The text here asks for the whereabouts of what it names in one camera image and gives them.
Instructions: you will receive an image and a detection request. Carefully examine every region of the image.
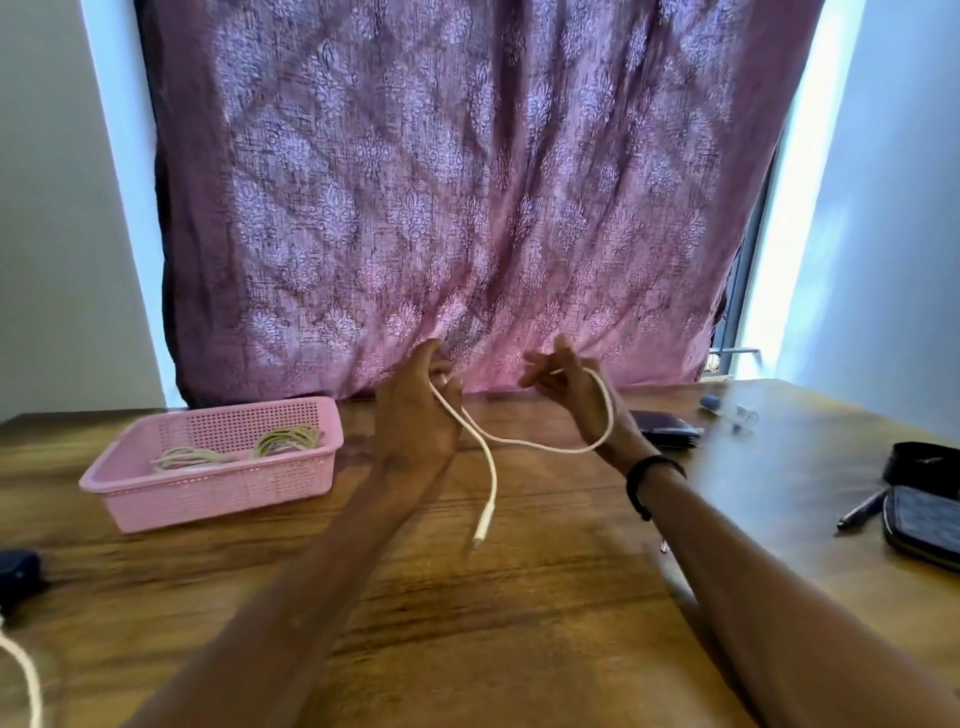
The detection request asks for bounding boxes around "person's left hand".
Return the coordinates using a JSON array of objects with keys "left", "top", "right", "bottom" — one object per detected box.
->
[{"left": 372, "top": 337, "right": 465, "bottom": 481}]

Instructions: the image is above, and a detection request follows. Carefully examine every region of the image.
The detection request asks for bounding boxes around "person's right hand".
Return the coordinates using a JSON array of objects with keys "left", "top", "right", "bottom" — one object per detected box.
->
[{"left": 518, "top": 333, "right": 658, "bottom": 475}]

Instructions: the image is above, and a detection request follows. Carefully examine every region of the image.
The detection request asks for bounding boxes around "black wallet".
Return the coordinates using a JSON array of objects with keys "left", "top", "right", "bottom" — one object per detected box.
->
[{"left": 628, "top": 409, "right": 705, "bottom": 451}]

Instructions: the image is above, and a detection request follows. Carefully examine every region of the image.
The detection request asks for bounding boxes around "clear plastic bottle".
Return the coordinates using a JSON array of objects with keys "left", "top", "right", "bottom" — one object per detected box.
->
[{"left": 698, "top": 395, "right": 760, "bottom": 436}]

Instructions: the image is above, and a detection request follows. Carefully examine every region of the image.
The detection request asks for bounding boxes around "yellowish cable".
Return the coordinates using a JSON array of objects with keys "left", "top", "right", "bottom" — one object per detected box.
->
[{"left": 251, "top": 424, "right": 325, "bottom": 460}]

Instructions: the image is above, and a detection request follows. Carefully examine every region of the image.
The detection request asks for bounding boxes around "pink plastic basket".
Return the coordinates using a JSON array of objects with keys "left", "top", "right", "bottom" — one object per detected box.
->
[{"left": 78, "top": 395, "right": 345, "bottom": 535}]

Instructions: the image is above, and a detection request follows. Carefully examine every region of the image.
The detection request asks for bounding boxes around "white charging cable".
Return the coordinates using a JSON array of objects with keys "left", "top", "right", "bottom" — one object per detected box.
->
[
  {"left": 0, "top": 618, "right": 45, "bottom": 728},
  {"left": 152, "top": 446, "right": 238, "bottom": 472}
]

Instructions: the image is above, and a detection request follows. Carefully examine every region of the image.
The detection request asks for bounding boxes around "black pen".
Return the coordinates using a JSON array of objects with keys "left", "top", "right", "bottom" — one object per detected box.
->
[{"left": 836, "top": 488, "right": 890, "bottom": 534}]

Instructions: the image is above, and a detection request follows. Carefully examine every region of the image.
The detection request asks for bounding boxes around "black band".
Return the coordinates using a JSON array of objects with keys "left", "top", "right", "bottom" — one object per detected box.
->
[{"left": 882, "top": 440, "right": 960, "bottom": 500}]

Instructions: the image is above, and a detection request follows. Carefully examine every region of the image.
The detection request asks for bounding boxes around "dark grey textured pouch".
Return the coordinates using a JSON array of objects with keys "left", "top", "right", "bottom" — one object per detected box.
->
[{"left": 881, "top": 485, "right": 960, "bottom": 575}]

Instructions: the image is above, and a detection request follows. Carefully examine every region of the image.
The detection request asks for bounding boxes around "dark blue earbuds case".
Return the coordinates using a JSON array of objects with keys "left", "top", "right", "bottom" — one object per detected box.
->
[{"left": 0, "top": 548, "right": 45, "bottom": 613}]

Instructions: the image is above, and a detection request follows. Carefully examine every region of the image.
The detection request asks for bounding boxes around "person's right forearm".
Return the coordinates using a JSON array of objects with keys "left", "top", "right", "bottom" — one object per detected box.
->
[{"left": 637, "top": 464, "right": 960, "bottom": 728}]

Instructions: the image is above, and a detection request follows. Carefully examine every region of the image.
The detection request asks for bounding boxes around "person's left forearm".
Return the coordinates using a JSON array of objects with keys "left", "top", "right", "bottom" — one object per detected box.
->
[{"left": 127, "top": 457, "right": 451, "bottom": 728}]

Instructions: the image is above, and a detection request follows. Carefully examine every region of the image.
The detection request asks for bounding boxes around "wooden desk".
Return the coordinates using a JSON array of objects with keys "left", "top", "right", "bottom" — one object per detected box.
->
[{"left": 0, "top": 378, "right": 960, "bottom": 728}]

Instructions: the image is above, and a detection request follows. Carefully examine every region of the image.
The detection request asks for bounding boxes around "black wristband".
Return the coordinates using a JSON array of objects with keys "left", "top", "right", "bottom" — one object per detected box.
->
[{"left": 626, "top": 455, "right": 688, "bottom": 523}]

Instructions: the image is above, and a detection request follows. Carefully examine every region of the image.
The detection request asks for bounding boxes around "metal window latch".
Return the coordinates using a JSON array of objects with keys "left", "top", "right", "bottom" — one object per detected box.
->
[{"left": 712, "top": 346, "right": 763, "bottom": 376}]

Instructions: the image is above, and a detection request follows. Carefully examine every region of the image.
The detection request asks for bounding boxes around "purple patterned curtain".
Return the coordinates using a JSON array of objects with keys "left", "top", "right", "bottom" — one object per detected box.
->
[{"left": 134, "top": 0, "right": 826, "bottom": 410}]

